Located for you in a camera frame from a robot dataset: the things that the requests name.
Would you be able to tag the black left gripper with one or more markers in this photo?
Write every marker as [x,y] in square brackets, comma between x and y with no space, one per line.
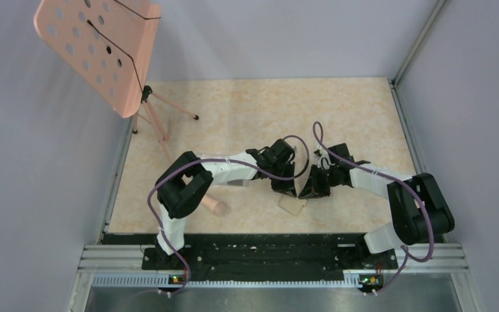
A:
[287,186]

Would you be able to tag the clear plastic box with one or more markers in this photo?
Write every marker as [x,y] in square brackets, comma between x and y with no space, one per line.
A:
[236,183]

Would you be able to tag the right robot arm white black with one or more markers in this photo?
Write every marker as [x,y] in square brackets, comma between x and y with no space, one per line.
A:
[418,208]

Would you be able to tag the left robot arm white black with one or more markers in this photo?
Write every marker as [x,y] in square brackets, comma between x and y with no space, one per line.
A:
[181,188]

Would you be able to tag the pink wooden cylinder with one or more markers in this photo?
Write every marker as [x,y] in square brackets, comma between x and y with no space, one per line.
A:
[214,206]

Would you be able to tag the pink perforated music stand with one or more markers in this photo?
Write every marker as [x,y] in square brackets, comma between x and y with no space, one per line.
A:
[110,45]

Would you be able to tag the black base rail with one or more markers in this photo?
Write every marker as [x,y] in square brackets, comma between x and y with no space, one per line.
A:
[269,257]

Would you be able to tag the aluminium frame rail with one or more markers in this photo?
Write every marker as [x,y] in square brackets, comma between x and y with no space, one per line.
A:
[121,265]

